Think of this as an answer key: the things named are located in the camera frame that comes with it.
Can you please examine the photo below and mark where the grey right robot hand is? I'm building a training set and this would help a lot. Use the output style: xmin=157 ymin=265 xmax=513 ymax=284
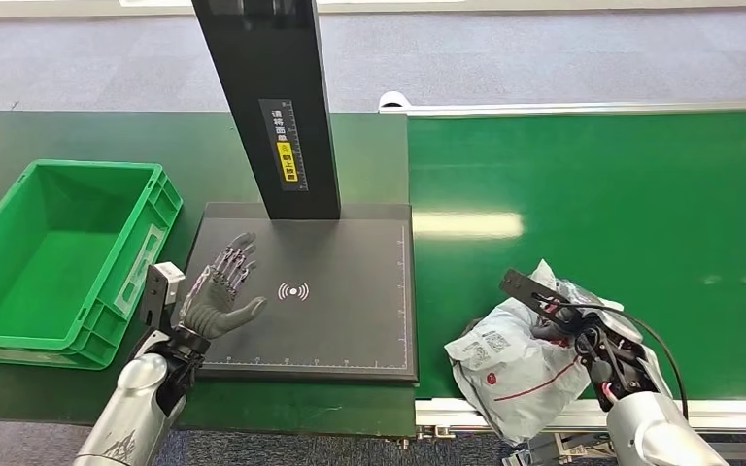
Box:
xmin=530 ymin=314 xmax=575 ymax=343

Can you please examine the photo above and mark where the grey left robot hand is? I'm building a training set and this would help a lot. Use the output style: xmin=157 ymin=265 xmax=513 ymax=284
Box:
xmin=178 ymin=232 xmax=269 ymax=341

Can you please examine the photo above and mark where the white grey plastic mailer package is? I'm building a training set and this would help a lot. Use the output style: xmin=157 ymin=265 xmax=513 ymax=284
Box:
xmin=443 ymin=259 xmax=674 ymax=445

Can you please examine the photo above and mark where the green conveyor belt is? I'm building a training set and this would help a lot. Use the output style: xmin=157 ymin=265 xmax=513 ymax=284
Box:
xmin=406 ymin=109 xmax=746 ymax=401

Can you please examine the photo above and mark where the white conveyor roller end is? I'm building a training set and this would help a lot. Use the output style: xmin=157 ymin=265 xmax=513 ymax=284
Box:
xmin=378 ymin=90 xmax=414 ymax=111

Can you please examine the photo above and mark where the clear crate label holder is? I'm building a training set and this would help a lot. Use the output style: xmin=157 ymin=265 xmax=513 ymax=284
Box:
xmin=113 ymin=223 xmax=166 ymax=316

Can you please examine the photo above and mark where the black scanner platform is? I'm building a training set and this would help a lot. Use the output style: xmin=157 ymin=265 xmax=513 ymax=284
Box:
xmin=183 ymin=203 xmax=419 ymax=385

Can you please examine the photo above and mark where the green plastic crate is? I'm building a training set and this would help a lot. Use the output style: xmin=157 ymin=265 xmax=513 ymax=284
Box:
xmin=0 ymin=159 xmax=184 ymax=372

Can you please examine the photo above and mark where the black yellow column label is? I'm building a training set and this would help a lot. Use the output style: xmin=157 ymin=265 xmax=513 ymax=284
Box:
xmin=257 ymin=98 xmax=310 ymax=193

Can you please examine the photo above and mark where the dark green table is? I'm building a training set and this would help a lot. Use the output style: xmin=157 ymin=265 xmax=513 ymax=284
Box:
xmin=0 ymin=110 xmax=418 ymax=439

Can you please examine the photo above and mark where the black scanner column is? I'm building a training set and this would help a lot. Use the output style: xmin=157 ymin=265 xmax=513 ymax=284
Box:
xmin=191 ymin=0 xmax=342 ymax=221

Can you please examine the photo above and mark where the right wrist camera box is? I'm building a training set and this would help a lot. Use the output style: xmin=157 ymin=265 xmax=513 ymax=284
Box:
xmin=498 ymin=268 xmax=570 ymax=323

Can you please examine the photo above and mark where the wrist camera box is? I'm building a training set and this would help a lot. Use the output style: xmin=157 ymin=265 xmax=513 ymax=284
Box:
xmin=498 ymin=268 xmax=570 ymax=323
xmin=140 ymin=262 xmax=187 ymax=333

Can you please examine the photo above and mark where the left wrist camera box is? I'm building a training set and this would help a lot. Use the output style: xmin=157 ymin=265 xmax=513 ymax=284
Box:
xmin=140 ymin=262 xmax=187 ymax=333

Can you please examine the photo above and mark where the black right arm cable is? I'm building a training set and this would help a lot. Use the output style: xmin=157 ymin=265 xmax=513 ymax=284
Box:
xmin=530 ymin=292 xmax=691 ymax=420

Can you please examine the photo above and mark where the metal conveyor leg frame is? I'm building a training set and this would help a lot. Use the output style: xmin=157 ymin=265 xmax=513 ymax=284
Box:
xmin=501 ymin=432 xmax=612 ymax=466

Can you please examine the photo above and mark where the aluminium conveyor rail with brackets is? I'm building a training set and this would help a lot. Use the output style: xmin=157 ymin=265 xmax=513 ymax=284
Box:
xmin=414 ymin=397 xmax=746 ymax=442

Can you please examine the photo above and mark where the slim aluminium conveyor rail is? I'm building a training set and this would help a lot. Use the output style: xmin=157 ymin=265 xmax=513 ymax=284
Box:
xmin=378 ymin=96 xmax=746 ymax=117

